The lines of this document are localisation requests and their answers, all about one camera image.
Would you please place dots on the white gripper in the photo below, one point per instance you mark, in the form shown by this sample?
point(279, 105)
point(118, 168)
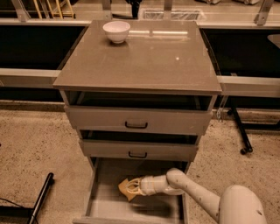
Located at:
point(146, 185)

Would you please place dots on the yellow sponge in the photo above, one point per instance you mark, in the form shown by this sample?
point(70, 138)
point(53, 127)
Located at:
point(122, 188)

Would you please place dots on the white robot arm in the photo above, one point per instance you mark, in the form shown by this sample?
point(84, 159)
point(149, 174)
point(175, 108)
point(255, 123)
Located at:
point(237, 205)

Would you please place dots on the grey bottom drawer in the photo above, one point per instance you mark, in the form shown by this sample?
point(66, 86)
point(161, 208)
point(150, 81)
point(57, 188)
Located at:
point(105, 204)

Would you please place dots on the grey drawer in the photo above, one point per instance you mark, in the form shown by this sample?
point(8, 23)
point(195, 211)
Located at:
point(163, 121)
point(117, 144)
point(105, 204)

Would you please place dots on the grey middle drawer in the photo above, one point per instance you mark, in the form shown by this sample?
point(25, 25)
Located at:
point(117, 144)

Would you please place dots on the grey top drawer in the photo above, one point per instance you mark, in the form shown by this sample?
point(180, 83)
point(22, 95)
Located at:
point(163, 121)

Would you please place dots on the grey drawer cabinet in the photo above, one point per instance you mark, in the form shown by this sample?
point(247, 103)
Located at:
point(160, 65)

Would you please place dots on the black stand leg right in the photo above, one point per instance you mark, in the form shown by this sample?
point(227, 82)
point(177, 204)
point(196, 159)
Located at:
point(247, 148)

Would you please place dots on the white ceramic bowl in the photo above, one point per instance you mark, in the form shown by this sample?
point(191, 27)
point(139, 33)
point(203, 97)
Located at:
point(116, 31)

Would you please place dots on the black middle drawer handle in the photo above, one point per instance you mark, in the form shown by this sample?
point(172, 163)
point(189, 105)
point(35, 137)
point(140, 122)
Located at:
point(134, 155)

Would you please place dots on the black drawer handle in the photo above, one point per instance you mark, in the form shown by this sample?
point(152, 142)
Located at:
point(136, 125)
point(134, 155)

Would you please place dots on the black top drawer handle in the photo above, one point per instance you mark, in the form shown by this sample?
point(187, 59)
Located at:
point(136, 125)

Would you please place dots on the grey metal rail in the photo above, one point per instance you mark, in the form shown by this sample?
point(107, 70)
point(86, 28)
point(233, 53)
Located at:
point(231, 85)

